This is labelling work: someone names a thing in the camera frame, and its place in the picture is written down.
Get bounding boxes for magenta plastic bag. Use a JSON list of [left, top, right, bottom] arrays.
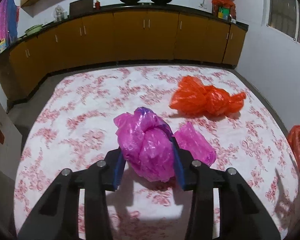
[[174, 121, 217, 166], [114, 107, 174, 182]]

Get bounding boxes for green pot on counter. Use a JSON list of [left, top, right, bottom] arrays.
[[25, 24, 43, 36]]

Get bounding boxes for clear jar on counter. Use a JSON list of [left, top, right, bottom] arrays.
[[54, 5, 68, 22]]

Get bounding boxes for window with grille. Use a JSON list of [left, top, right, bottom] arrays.
[[268, 0, 300, 43]]

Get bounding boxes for dark cutting board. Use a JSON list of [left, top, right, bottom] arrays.
[[69, 0, 94, 17]]

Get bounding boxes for red bottle on counter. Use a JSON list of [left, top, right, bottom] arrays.
[[95, 0, 101, 10]]

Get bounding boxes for pink sparkly curtain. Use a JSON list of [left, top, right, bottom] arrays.
[[0, 0, 20, 46]]

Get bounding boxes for red bag on counter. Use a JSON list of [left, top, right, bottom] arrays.
[[211, 0, 236, 21]]

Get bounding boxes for flower decal tiled counter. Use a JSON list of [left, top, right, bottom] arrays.
[[0, 103, 22, 180]]

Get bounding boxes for small orange plastic bag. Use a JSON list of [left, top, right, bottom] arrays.
[[170, 76, 246, 117]]

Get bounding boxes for lower wooden kitchen cabinets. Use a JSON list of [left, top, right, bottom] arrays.
[[0, 4, 249, 105]]

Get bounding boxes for floral pink white tablecloth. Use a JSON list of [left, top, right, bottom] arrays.
[[14, 66, 300, 239]]

